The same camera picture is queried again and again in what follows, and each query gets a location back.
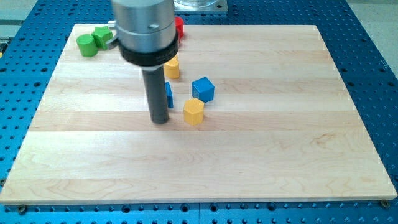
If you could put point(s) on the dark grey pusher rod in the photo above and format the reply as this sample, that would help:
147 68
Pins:
154 82

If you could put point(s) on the green star block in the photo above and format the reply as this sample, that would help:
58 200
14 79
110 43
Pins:
101 35

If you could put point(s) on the light wooden board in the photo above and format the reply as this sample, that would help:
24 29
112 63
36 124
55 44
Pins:
281 127

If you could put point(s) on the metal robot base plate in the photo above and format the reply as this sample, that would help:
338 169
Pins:
201 5

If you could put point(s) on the blue cube block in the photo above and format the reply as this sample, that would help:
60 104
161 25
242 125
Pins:
203 89

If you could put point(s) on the red block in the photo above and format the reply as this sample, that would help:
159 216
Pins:
179 24

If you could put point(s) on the blue perforated metal table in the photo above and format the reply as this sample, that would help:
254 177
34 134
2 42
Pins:
34 51

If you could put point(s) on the yellow rounded block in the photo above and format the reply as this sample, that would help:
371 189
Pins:
172 68

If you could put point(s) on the blue flat block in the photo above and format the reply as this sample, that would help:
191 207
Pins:
169 95

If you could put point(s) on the yellow hexagon block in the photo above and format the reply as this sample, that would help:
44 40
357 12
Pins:
193 111

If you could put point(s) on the green cylinder block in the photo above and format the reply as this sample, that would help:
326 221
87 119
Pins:
87 45

